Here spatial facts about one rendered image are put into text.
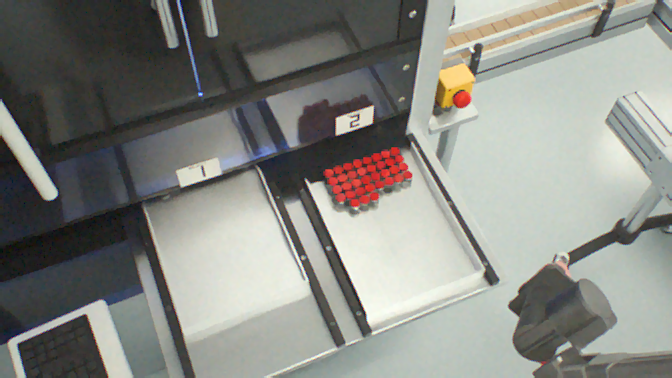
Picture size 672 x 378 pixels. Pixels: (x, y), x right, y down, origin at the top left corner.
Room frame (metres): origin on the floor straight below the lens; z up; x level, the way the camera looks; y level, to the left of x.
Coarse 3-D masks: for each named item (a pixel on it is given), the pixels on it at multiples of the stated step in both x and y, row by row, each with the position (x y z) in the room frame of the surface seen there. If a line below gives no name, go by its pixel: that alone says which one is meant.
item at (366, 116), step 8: (360, 112) 0.92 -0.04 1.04; (368, 112) 0.93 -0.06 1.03; (336, 120) 0.90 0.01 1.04; (344, 120) 0.91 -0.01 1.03; (352, 120) 0.91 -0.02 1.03; (360, 120) 0.92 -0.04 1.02; (368, 120) 0.93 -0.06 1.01; (336, 128) 0.90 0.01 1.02; (344, 128) 0.91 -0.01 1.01; (352, 128) 0.91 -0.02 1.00
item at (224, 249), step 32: (192, 192) 0.81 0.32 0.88; (224, 192) 0.81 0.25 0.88; (256, 192) 0.82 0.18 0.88; (160, 224) 0.73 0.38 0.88; (192, 224) 0.73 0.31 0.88; (224, 224) 0.73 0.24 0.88; (256, 224) 0.74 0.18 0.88; (160, 256) 0.64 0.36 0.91; (192, 256) 0.66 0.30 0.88; (224, 256) 0.66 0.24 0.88; (256, 256) 0.66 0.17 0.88; (288, 256) 0.66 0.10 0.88; (192, 288) 0.59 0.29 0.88; (224, 288) 0.59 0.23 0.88; (256, 288) 0.59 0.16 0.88; (288, 288) 0.58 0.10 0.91; (192, 320) 0.52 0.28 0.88; (224, 320) 0.52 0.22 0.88
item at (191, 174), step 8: (208, 160) 0.79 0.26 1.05; (216, 160) 0.79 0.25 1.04; (184, 168) 0.77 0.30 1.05; (192, 168) 0.77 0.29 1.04; (200, 168) 0.78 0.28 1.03; (208, 168) 0.78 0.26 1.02; (216, 168) 0.79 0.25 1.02; (184, 176) 0.76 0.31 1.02; (192, 176) 0.77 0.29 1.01; (200, 176) 0.78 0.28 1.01; (208, 176) 0.78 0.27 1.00; (184, 184) 0.76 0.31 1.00
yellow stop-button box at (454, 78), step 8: (448, 64) 1.07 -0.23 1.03; (456, 64) 1.07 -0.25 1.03; (464, 64) 1.07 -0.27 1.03; (440, 72) 1.05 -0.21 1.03; (448, 72) 1.05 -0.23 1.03; (456, 72) 1.05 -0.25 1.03; (464, 72) 1.05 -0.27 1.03; (440, 80) 1.03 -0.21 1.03; (448, 80) 1.02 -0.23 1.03; (456, 80) 1.02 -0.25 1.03; (464, 80) 1.03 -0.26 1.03; (472, 80) 1.03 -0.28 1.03; (440, 88) 1.02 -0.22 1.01; (448, 88) 1.00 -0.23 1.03; (456, 88) 1.01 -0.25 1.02; (464, 88) 1.02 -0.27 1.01; (440, 96) 1.02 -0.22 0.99; (448, 96) 1.00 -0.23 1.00; (440, 104) 1.01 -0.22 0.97; (448, 104) 1.01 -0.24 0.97
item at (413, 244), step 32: (416, 160) 0.91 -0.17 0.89; (320, 192) 0.82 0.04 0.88; (416, 192) 0.83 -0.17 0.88; (352, 224) 0.74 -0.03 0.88; (384, 224) 0.75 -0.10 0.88; (416, 224) 0.75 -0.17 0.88; (448, 224) 0.75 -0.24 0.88; (352, 256) 0.67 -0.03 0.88; (384, 256) 0.67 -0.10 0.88; (416, 256) 0.67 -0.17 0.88; (448, 256) 0.67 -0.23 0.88; (384, 288) 0.60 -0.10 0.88; (416, 288) 0.60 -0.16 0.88; (448, 288) 0.60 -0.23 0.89
